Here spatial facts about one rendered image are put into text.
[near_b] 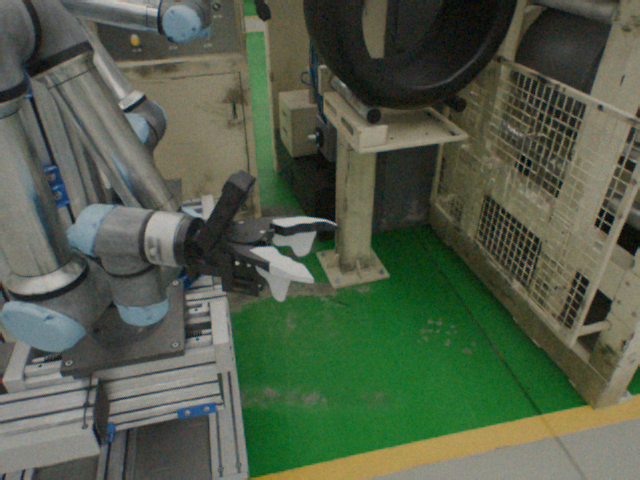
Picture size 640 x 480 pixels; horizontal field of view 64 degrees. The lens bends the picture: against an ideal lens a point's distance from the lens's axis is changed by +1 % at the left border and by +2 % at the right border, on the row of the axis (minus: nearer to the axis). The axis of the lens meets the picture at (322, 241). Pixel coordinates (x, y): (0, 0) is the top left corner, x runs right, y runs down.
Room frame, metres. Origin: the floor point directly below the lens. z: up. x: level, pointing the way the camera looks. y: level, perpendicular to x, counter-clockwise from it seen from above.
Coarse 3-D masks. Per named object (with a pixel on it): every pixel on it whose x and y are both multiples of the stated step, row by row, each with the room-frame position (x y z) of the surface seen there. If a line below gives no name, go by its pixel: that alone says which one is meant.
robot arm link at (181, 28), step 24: (72, 0) 1.21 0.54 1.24; (96, 0) 1.21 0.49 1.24; (120, 0) 1.22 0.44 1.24; (144, 0) 1.22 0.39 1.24; (168, 0) 1.25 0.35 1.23; (192, 0) 1.30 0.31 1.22; (120, 24) 1.22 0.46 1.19; (144, 24) 1.21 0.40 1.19; (168, 24) 1.19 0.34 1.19; (192, 24) 1.19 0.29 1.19
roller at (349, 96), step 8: (336, 80) 1.69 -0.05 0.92; (336, 88) 1.66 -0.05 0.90; (344, 88) 1.61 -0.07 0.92; (344, 96) 1.59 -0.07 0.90; (352, 96) 1.53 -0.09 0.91; (352, 104) 1.52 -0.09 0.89; (360, 104) 1.47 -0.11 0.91; (368, 104) 1.44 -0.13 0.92; (360, 112) 1.45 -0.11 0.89; (368, 112) 1.40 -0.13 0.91; (376, 112) 1.41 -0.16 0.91; (368, 120) 1.40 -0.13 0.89; (376, 120) 1.41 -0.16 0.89
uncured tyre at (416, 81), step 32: (320, 0) 1.41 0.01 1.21; (352, 0) 1.36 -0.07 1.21; (448, 0) 1.76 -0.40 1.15; (480, 0) 1.70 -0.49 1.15; (512, 0) 1.50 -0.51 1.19; (320, 32) 1.42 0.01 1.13; (352, 32) 1.36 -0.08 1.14; (448, 32) 1.75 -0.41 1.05; (480, 32) 1.64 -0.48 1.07; (352, 64) 1.37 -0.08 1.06; (384, 64) 1.69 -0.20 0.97; (416, 64) 1.72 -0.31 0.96; (448, 64) 1.66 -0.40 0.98; (480, 64) 1.48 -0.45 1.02; (384, 96) 1.40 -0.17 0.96; (416, 96) 1.42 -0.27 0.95; (448, 96) 1.48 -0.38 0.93
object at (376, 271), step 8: (320, 256) 1.91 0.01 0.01; (328, 256) 1.91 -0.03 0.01; (376, 256) 1.91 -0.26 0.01; (376, 264) 1.85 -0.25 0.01; (328, 272) 1.79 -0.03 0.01; (336, 272) 1.79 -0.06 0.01; (352, 272) 1.78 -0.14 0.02; (368, 272) 1.79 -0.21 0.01; (376, 272) 1.79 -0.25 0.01; (384, 272) 1.79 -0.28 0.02; (336, 280) 1.72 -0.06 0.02; (344, 280) 1.73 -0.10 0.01; (352, 280) 1.73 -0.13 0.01; (360, 280) 1.73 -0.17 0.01; (368, 280) 1.74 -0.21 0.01
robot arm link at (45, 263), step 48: (0, 0) 0.64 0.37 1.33; (0, 48) 0.61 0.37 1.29; (0, 96) 0.59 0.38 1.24; (0, 144) 0.59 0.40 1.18; (0, 192) 0.58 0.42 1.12; (48, 192) 0.63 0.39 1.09; (0, 240) 0.58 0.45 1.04; (48, 240) 0.60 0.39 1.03; (48, 288) 0.57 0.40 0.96; (96, 288) 0.63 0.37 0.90; (48, 336) 0.55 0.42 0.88
